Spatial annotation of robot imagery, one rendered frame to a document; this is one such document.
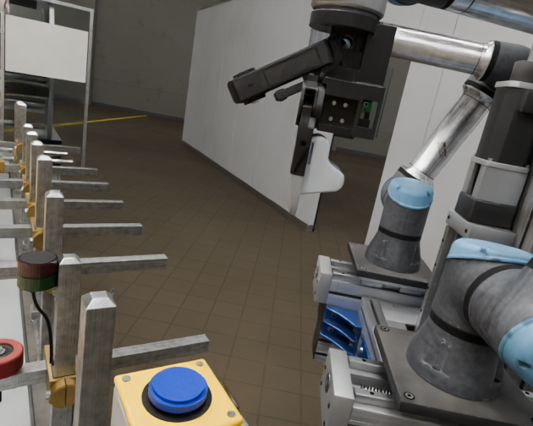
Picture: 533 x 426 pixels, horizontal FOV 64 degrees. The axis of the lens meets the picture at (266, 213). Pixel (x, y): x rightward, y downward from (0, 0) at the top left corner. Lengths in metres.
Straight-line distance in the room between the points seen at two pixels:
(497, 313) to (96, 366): 0.51
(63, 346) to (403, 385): 0.59
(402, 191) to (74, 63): 2.57
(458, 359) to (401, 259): 0.48
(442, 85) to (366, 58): 3.16
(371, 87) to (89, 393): 0.49
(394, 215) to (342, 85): 0.76
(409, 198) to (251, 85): 0.76
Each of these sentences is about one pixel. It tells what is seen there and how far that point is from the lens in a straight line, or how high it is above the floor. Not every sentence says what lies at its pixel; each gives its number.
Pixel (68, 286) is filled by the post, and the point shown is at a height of 1.05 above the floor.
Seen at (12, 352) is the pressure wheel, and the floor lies 0.91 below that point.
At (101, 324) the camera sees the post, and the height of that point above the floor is 1.13.
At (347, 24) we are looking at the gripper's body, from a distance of 0.45.
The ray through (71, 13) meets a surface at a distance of 3.29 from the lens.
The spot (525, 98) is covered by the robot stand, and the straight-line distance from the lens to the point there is 0.94.
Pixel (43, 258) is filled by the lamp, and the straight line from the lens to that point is 0.80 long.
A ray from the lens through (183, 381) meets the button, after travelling 0.32.
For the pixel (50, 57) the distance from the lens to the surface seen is 3.26.
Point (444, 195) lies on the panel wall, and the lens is 3.45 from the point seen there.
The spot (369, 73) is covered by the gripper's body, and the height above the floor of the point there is 1.47.
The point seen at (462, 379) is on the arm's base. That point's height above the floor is 1.07.
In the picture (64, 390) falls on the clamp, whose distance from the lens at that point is 0.90.
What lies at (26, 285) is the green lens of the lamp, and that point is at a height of 1.07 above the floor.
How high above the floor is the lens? 1.43
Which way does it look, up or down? 16 degrees down
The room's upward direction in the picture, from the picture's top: 10 degrees clockwise
